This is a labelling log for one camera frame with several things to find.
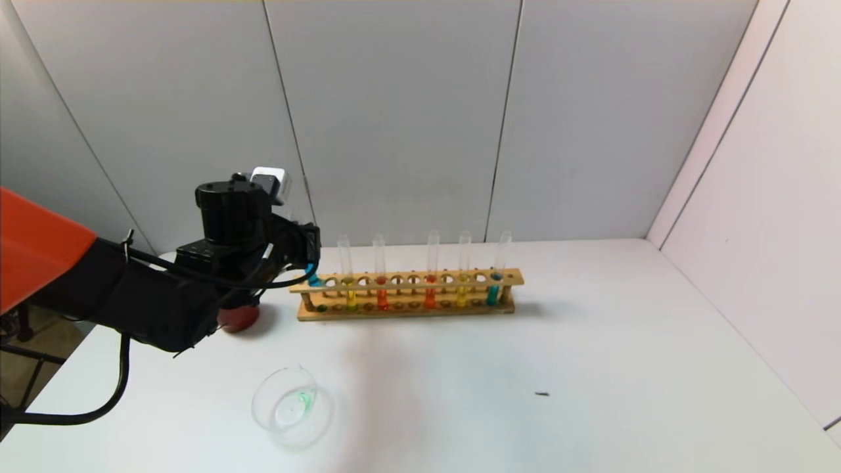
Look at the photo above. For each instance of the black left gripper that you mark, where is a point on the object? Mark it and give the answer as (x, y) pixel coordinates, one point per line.
(308, 244)

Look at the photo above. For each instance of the blue pigment glass test tube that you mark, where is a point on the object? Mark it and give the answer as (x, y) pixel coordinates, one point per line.
(314, 279)
(492, 294)

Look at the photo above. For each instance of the yellow pigment glass test tube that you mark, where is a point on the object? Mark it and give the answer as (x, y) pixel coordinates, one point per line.
(461, 297)
(352, 301)

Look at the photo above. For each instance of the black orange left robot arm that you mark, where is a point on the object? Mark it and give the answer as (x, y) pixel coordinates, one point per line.
(144, 309)

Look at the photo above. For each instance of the orange pigment glass test tube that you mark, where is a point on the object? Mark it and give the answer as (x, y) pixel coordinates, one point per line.
(430, 299)
(382, 299)

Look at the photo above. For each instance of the wooden test tube rack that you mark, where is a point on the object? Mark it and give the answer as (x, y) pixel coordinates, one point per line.
(407, 314)

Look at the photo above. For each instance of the red plastic cup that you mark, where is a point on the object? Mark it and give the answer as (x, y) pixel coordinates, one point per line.
(240, 318)

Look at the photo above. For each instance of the clear glass dish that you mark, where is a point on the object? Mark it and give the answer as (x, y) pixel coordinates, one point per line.
(289, 414)

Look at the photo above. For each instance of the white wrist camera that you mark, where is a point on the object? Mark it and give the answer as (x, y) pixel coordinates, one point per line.
(271, 179)

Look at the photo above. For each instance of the black metal frame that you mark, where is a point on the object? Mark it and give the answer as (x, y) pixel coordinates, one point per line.
(39, 355)

